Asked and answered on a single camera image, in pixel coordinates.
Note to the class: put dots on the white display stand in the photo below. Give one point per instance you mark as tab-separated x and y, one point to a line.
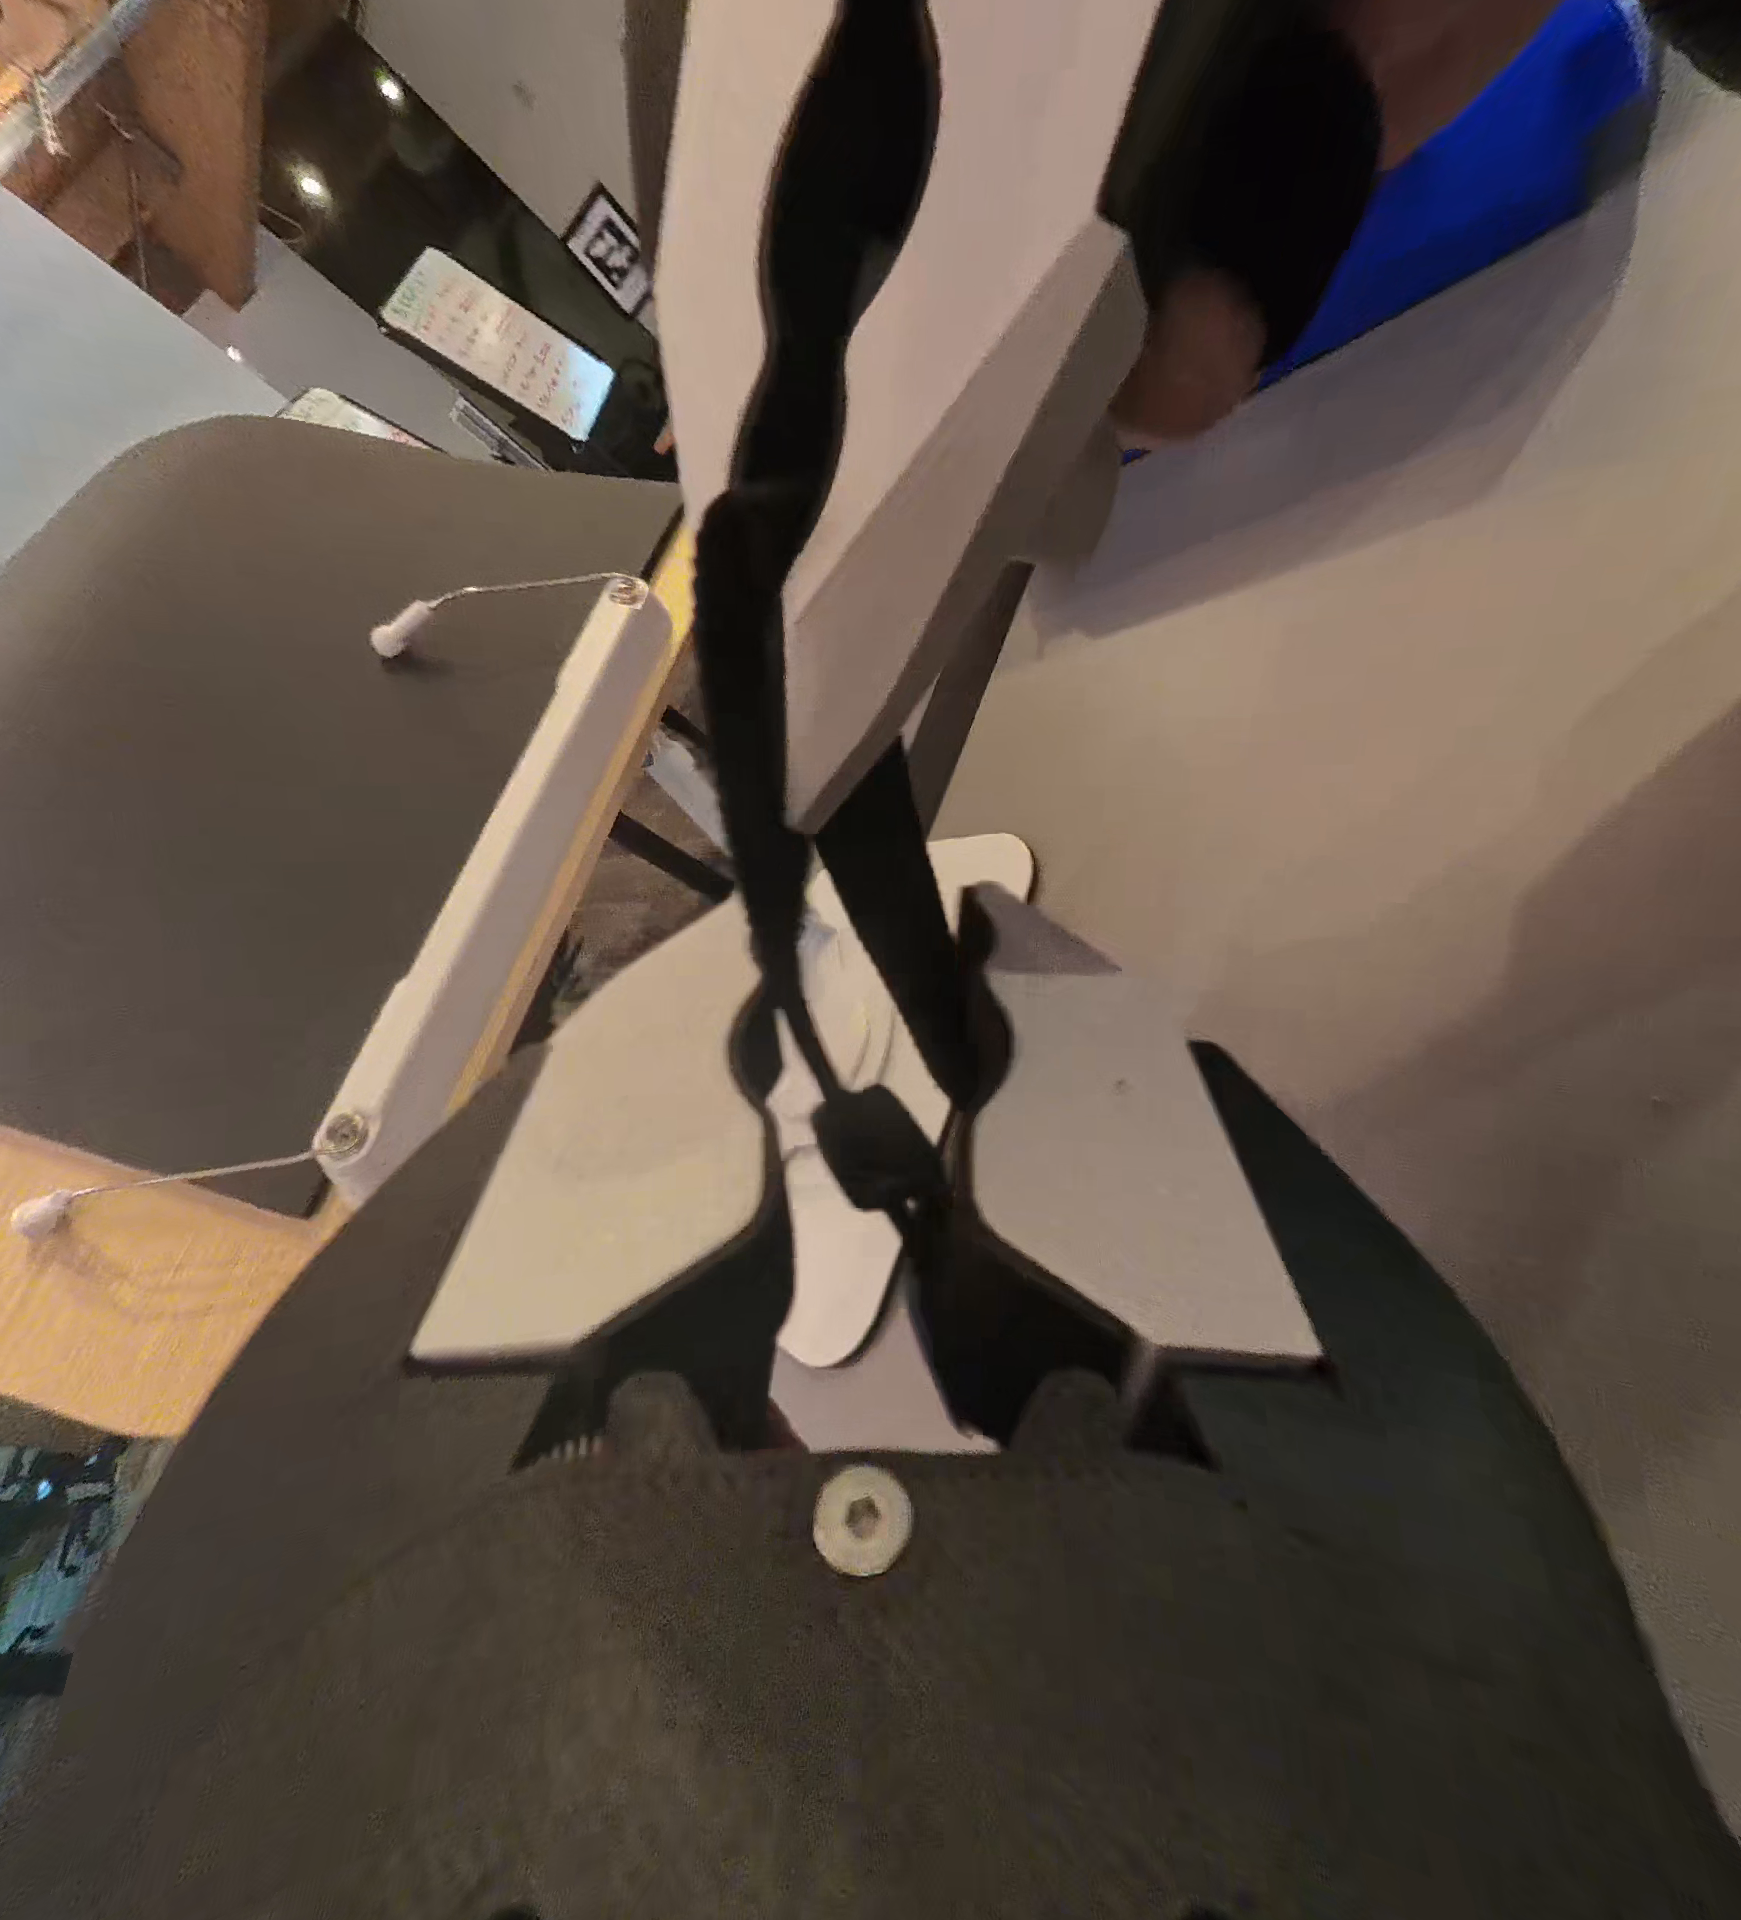
211	753

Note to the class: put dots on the black white marker sign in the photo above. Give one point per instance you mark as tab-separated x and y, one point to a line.
612	249

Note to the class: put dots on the whiteboard with writing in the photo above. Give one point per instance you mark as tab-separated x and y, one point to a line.
505	338

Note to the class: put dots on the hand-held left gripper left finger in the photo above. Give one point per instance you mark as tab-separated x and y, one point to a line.
600	1184

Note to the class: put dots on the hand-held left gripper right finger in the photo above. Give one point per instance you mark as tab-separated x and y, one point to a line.
1126	1184

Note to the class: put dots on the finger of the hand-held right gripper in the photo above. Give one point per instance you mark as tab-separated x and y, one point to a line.
712	230
989	376

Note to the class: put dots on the person's right hand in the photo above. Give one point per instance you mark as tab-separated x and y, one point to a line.
1184	371

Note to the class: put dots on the blue plastic bin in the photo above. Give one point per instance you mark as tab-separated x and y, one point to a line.
1482	149

